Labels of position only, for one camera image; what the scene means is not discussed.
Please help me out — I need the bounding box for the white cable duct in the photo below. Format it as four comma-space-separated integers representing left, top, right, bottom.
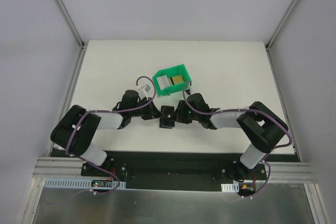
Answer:
221, 183, 239, 193
44, 178, 126, 190

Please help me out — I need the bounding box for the aluminium frame rail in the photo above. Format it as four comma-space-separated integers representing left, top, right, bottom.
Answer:
33, 157, 83, 177

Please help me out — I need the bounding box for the gold credit card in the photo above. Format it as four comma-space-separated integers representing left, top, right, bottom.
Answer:
169, 75, 184, 86

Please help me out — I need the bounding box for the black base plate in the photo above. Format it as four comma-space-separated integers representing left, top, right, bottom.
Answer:
81, 151, 267, 191

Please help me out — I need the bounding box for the left white cable duct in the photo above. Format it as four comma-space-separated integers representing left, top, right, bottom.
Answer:
44, 178, 126, 190

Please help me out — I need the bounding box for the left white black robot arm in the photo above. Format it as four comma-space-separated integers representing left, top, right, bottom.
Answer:
50, 90, 163, 176

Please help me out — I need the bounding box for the right white cable duct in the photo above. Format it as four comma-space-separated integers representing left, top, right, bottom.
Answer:
221, 183, 239, 193

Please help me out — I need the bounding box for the black leather card holder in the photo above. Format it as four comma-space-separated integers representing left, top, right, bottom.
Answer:
159, 105, 175, 129

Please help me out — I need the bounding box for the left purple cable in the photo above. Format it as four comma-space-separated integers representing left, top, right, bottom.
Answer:
41, 76, 157, 196

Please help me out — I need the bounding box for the green plastic bin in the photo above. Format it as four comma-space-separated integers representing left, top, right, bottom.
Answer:
152, 64, 192, 96

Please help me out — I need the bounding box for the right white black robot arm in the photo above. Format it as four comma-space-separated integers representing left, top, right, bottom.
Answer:
173, 93, 289, 179

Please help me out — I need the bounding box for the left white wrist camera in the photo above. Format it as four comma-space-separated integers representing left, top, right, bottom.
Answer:
137, 84, 151, 93

